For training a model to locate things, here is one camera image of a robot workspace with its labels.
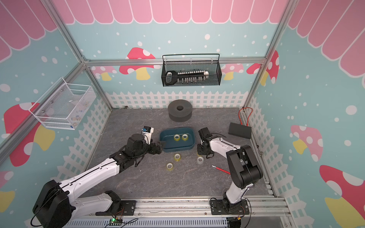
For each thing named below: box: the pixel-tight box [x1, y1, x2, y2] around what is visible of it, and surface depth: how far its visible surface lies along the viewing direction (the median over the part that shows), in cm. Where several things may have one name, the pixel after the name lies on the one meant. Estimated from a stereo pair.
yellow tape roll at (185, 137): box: [181, 133, 189, 142], surface depth 104 cm
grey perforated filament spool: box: [167, 99, 193, 123], surface depth 115 cm
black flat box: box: [228, 122, 252, 140], surface depth 108 cm
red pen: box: [211, 164, 231, 175], surface depth 89 cm
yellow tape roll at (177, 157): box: [173, 153, 182, 162], surface depth 94 cm
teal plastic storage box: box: [159, 126, 196, 153], surface depth 103 cm
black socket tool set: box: [165, 70, 210, 86], surface depth 91 cm
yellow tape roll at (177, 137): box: [173, 133, 181, 142], surface depth 104 cm
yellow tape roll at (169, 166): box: [166, 162, 173, 171], surface depth 89 cm
